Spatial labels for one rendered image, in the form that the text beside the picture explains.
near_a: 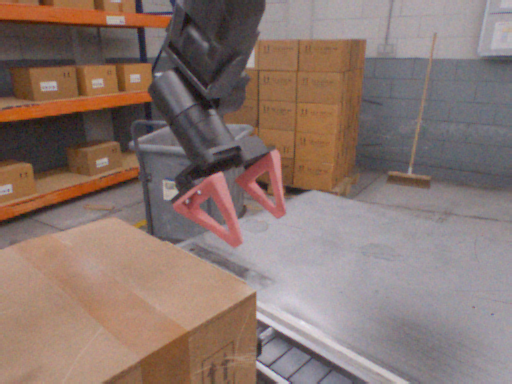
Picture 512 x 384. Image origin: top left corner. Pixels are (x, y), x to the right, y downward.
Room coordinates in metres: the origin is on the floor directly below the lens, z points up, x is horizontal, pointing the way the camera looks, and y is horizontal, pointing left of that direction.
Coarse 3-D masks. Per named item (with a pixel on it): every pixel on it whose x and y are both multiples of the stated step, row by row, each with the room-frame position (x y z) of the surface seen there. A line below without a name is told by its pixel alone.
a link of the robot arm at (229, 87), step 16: (176, 48) 0.49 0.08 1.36; (176, 64) 0.48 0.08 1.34; (224, 64) 0.44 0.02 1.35; (240, 64) 0.46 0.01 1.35; (192, 80) 0.46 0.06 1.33; (224, 80) 0.45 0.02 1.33; (240, 80) 0.54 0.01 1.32; (208, 96) 0.45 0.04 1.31; (224, 96) 0.48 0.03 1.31; (240, 96) 0.55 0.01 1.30; (224, 112) 0.54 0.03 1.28
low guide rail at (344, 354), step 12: (264, 312) 0.64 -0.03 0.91; (276, 312) 0.63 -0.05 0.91; (288, 324) 0.61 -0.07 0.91; (300, 324) 0.60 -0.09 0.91; (312, 336) 0.57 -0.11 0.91; (324, 348) 0.55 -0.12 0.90; (336, 348) 0.54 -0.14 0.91; (348, 360) 0.52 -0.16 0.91; (360, 360) 0.51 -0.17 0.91; (372, 372) 0.50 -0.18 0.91; (384, 372) 0.49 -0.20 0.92
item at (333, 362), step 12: (264, 324) 0.54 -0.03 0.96; (276, 324) 0.54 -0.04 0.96; (288, 336) 0.51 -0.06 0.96; (300, 336) 0.51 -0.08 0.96; (300, 348) 0.50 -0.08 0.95; (312, 348) 0.48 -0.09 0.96; (324, 360) 0.47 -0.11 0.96; (336, 360) 0.46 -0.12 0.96; (348, 372) 0.44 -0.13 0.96; (360, 372) 0.44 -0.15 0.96
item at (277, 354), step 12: (276, 336) 0.62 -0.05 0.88; (264, 348) 0.58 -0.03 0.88; (276, 348) 0.58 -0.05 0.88; (288, 348) 0.58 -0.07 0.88; (264, 360) 0.55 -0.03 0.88; (276, 360) 0.56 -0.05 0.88; (288, 360) 0.55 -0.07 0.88; (300, 360) 0.55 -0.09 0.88; (312, 360) 0.55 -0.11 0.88; (276, 372) 0.53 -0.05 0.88; (288, 372) 0.53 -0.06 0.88; (300, 372) 0.53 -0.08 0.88; (312, 372) 0.53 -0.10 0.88; (324, 372) 0.53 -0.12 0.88; (336, 372) 0.53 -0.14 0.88
